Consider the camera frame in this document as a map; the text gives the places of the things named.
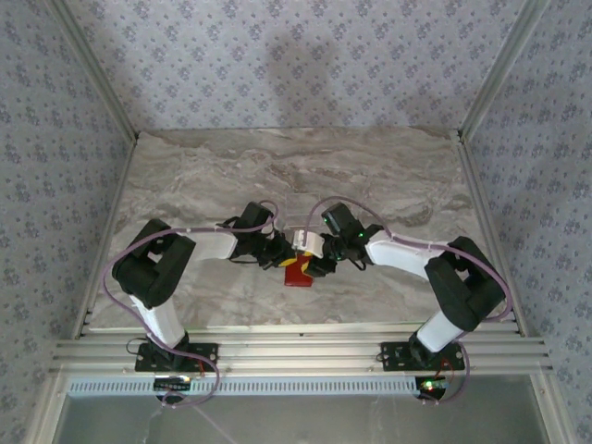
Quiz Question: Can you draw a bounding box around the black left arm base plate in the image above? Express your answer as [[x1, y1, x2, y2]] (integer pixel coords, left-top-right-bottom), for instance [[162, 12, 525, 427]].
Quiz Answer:
[[134, 341, 219, 374]]

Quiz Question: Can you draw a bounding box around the aluminium table side rail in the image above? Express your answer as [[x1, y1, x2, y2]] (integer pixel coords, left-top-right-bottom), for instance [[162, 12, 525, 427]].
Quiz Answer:
[[455, 131, 528, 337], [71, 133, 140, 341]]

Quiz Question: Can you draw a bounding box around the white plastic piece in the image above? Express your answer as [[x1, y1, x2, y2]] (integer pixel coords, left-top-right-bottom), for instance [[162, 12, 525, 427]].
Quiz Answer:
[[290, 228, 330, 259]]

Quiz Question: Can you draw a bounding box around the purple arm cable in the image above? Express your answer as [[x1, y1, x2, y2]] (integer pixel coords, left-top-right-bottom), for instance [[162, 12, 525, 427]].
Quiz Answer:
[[101, 199, 278, 411], [307, 196, 512, 408]]

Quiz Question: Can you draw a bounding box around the aluminium frame post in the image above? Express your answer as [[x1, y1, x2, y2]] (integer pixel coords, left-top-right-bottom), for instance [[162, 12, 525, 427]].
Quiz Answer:
[[45, 0, 140, 142], [460, 0, 554, 140]]

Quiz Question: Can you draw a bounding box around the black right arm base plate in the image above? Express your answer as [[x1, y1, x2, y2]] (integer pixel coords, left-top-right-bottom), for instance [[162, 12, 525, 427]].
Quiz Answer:
[[378, 340, 465, 373]]

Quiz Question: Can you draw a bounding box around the slotted grey cable duct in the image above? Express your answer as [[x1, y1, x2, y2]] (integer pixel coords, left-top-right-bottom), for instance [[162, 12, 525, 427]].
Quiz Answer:
[[67, 375, 422, 398]]

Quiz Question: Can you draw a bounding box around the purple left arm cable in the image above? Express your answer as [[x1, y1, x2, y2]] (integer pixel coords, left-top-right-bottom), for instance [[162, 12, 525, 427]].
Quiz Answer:
[[101, 199, 278, 411]]

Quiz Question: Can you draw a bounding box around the grey metal panel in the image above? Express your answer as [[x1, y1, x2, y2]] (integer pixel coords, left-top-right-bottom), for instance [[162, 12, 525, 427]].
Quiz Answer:
[[50, 392, 554, 444]]

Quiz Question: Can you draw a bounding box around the aluminium mounting rail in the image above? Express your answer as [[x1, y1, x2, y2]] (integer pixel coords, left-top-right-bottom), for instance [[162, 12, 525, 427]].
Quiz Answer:
[[49, 323, 554, 376]]

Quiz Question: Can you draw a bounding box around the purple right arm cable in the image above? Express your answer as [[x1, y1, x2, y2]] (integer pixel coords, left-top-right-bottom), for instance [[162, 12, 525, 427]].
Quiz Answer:
[[307, 196, 512, 408]]

